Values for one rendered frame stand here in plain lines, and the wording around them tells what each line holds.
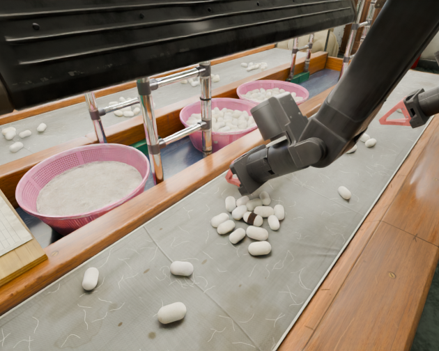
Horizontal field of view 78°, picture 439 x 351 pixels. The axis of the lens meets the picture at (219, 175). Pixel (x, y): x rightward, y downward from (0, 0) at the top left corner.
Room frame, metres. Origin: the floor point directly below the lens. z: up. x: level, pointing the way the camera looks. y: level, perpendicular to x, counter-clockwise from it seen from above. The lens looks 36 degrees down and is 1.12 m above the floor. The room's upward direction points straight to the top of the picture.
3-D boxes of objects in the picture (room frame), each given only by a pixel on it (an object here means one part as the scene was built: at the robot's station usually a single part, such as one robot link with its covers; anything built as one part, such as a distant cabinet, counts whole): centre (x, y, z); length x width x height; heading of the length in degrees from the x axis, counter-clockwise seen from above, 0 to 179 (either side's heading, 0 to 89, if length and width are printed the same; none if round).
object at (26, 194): (0.48, 0.29, 0.72); 0.27 x 0.27 x 0.10
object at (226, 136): (0.81, -0.01, 0.72); 0.27 x 0.27 x 0.10
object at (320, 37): (3.76, -1.13, 0.40); 0.74 x 0.56 x 0.38; 133
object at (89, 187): (0.48, 0.29, 0.71); 0.22 x 0.22 x 0.06
